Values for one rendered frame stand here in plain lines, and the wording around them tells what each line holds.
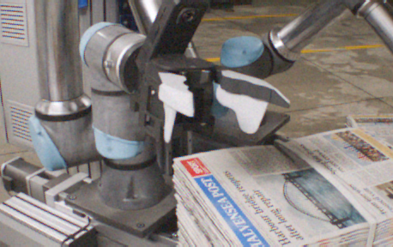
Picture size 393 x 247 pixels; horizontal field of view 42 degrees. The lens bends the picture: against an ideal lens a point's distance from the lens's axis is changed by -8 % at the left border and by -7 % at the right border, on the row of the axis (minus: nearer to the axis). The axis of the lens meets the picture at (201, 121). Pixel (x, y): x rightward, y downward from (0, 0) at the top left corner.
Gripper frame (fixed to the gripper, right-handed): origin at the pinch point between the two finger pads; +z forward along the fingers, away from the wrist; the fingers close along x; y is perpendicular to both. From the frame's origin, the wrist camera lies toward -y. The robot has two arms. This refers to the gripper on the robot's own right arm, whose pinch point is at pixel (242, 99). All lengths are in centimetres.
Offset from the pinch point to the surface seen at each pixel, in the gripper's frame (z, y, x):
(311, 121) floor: -208, 93, -230
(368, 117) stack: -56, 28, -94
